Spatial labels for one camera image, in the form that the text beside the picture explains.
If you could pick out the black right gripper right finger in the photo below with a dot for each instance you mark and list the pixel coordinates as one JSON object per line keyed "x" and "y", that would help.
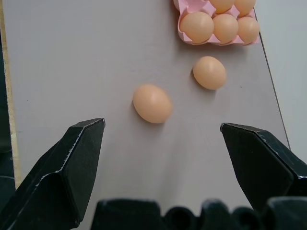
{"x": 259, "y": 163}

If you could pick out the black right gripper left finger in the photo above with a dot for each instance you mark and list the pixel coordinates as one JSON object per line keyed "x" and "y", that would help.
{"x": 55, "y": 177}

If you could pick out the pink egg tray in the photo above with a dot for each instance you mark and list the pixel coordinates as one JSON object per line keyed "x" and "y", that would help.
{"x": 189, "y": 7}

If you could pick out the brown egg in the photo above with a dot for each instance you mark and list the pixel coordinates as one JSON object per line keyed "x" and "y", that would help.
{"x": 225, "y": 28}
{"x": 197, "y": 27}
{"x": 152, "y": 103}
{"x": 209, "y": 72}
{"x": 221, "y": 5}
{"x": 244, "y": 6}
{"x": 248, "y": 30}

